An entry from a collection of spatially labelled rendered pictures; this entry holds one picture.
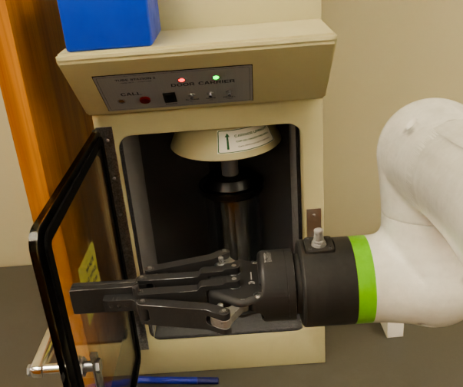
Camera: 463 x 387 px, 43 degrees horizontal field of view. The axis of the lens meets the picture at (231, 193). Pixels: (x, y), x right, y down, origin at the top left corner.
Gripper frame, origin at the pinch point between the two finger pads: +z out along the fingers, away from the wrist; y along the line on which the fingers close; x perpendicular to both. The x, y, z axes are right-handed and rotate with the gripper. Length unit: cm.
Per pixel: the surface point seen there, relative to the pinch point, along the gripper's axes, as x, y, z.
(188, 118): -11.0, -26.0, -8.6
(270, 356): 31.8, -26.1, -18.0
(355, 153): 13, -69, -41
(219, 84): -17.1, -19.4, -13.6
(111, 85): -18.3, -18.2, -0.4
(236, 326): 26.3, -27.6, -12.7
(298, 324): 26.3, -27.1, -22.9
